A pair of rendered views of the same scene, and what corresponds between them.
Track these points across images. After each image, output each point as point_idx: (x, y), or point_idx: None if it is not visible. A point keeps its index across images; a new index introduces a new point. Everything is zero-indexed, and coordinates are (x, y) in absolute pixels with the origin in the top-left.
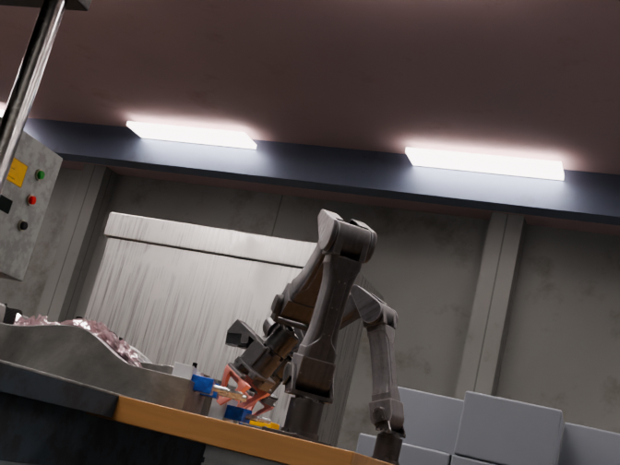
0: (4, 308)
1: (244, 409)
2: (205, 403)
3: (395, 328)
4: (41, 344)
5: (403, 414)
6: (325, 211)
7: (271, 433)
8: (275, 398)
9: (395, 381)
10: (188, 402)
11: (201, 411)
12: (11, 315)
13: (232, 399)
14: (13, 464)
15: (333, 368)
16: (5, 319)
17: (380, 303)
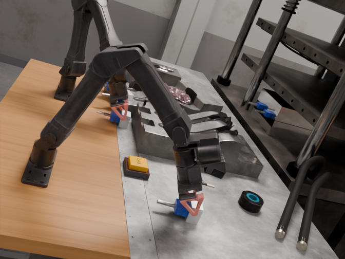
0: (185, 88)
1: (111, 110)
2: (135, 119)
3: (89, 67)
4: None
5: (42, 128)
6: None
7: (57, 66)
8: (177, 186)
9: (62, 106)
10: (108, 90)
11: (133, 123)
12: (195, 95)
13: (121, 111)
14: None
15: (64, 59)
16: (193, 96)
17: (108, 47)
